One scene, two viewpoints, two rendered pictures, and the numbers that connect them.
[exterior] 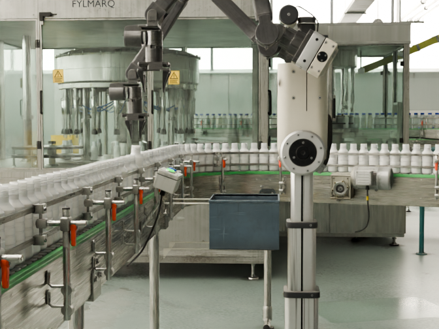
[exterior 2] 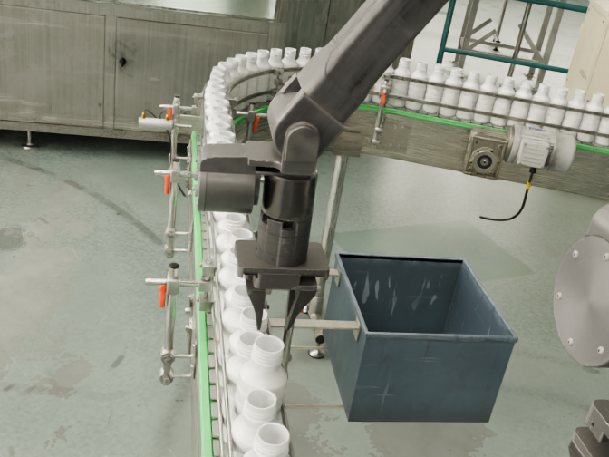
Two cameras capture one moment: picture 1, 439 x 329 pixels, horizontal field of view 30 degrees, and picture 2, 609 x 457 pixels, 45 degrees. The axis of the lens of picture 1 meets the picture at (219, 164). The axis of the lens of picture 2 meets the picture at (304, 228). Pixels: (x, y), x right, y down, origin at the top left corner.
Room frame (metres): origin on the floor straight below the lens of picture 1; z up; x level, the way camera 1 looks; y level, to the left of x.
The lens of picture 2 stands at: (2.52, 0.51, 1.72)
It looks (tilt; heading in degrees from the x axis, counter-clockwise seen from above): 27 degrees down; 344
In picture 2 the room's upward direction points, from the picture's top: 9 degrees clockwise
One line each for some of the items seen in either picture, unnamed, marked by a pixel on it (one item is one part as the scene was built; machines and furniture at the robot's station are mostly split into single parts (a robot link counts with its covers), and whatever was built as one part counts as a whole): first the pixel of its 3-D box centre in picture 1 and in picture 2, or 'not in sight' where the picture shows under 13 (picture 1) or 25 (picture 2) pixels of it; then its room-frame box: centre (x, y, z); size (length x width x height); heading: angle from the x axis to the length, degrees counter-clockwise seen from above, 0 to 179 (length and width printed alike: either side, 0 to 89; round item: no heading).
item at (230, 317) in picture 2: not in sight; (239, 336); (3.40, 0.33, 1.08); 0.06 x 0.06 x 0.17
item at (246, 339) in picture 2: not in sight; (246, 388); (3.28, 0.34, 1.08); 0.06 x 0.06 x 0.17
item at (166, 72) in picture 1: (159, 78); not in sight; (2.75, 0.20, 1.44); 0.07 x 0.07 x 0.09; 86
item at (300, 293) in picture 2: (136, 126); (279, 294); (3.22, 0.33, 1.27); 0.07 x 0.07 x 0.09; 86
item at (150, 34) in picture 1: (152, 38); not in sight; (2.75, 0.22, 1.57); 0.07 x 0.06 x 0.07; 87
